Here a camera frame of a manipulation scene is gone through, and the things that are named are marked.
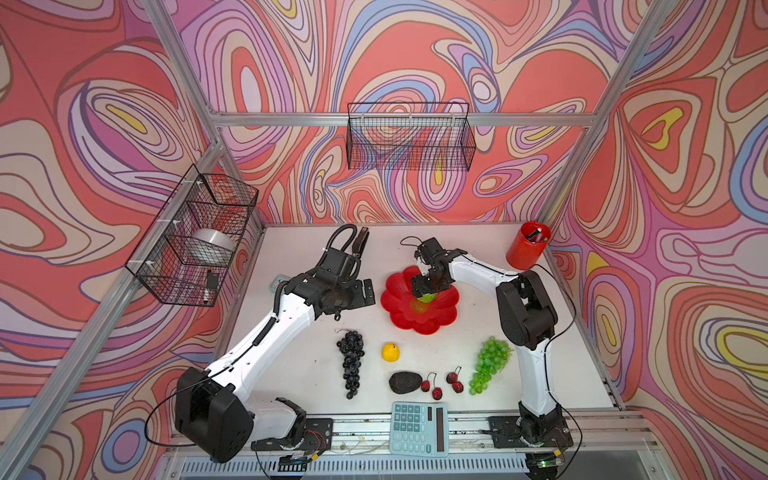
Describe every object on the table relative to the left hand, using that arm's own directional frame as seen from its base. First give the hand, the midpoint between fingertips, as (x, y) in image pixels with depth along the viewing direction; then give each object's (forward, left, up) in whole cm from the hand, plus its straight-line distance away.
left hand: (364, 295), depth 80 cm
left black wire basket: (0, +46, +14) cm, 48 cm away
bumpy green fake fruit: (+6, -19, -12) cm, 23 cm away
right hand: (+11, -19, -17) cm, 28 cm away
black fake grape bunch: (-9, +4, -13) cm, 16 cm away
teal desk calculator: (-29, -14, -15) cm, 36 cm away
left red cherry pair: (-21, -19, -16) cm, 33 cm away
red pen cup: (+22, -53, -5) cm, 57 cm away
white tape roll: (+7, +37, +15) cm, 41 cm away
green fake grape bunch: (-13, -35, -13) cm, 39 cm away
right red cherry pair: (-17, -24, -16) cm, 34 cm away
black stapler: (+32, +4, -14) cm, 35 cm away
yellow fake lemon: (-11, -7, -13) cm, 18 cm away
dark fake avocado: (-19, -11, -13) cm, 25 cm away
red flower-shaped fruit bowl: (+8, -9, -17) cm, 21 cm away
